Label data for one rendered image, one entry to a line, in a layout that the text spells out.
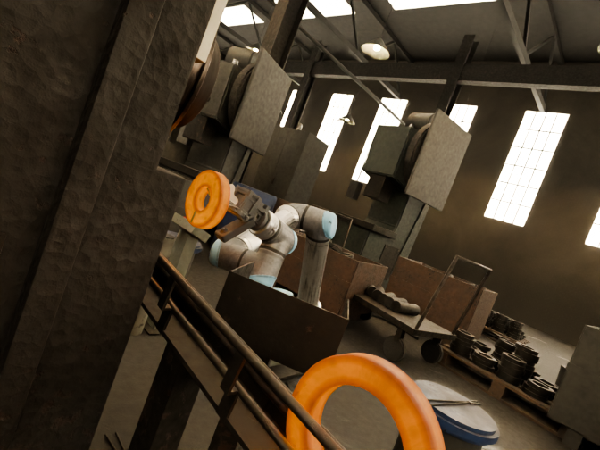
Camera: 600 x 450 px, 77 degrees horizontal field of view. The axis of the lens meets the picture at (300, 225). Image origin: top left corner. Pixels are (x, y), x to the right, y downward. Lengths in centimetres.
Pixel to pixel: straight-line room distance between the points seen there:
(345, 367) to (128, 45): 49
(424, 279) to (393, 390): 426
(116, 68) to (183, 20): 14
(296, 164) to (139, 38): 547
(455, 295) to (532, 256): 816
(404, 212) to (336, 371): 601
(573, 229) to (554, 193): 112
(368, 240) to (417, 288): 156
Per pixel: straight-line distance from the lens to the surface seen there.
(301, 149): 604
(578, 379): 344
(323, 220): 166
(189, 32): 67
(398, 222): 640
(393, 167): 611
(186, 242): 207
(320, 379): 49
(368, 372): 45
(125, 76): 59
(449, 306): 459
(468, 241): 1305
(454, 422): 146
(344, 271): 335
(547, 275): 1250
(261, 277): 118
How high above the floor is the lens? 90
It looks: 3 degrees down
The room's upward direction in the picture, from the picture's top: 21 degrees clockwise
